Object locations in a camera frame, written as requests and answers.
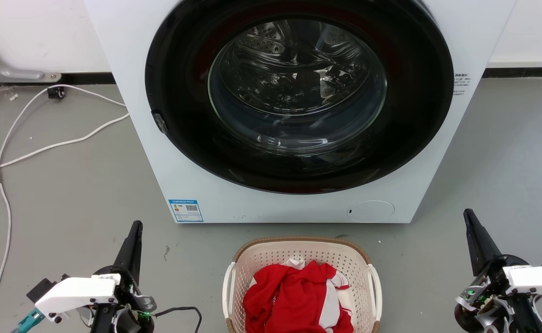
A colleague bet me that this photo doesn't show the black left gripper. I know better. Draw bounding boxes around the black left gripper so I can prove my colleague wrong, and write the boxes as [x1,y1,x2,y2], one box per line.
[91,220,157,333]

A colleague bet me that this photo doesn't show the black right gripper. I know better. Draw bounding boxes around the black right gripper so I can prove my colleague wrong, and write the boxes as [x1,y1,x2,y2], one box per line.
[454,208,533,333]

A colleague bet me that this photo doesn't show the cream plastic laundry basket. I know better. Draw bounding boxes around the cream plastic laundry basket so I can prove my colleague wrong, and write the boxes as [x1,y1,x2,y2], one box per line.
[222,237,383,333]

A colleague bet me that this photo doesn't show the blue energy label sticker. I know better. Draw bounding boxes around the blue energy label sticker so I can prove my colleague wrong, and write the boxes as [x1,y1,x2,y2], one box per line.
[168,199,204,223]

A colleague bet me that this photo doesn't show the white front-load washing machine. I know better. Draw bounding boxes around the white front-load washing machine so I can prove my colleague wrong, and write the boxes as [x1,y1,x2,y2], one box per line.
[83,0,517,224]

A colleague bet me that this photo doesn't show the round white filter cover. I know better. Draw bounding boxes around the round white filter cover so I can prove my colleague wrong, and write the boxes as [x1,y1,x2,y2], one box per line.
[347,200,395,222]

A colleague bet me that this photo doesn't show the grey washer door latch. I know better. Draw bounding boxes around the grey washer door latch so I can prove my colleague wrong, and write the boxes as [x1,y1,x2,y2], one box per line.
[151,110,168,136]

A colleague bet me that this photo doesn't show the round black glass washer door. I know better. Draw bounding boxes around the round black glass washer door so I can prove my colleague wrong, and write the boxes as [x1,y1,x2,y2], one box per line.
[144,0,455,195]

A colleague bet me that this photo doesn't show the small black text label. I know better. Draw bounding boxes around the small black text label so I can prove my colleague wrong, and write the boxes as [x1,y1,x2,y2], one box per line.
[452,73,471,97]

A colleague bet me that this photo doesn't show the red and white garment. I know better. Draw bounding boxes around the red and white garment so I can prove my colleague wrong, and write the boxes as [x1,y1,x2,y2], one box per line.
[243,259,355,333]

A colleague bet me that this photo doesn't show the thin black left gripper cable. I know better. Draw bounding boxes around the thin black left gripper cable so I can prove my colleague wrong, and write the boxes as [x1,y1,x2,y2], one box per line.
[153,306,203,333]

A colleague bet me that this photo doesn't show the white hose cable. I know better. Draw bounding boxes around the white hose cable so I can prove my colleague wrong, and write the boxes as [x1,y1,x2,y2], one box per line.
[0,112,131,177]

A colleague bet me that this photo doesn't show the long white power cable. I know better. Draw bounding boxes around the long white power cable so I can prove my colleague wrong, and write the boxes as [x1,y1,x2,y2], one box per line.
[0,84,128,333]

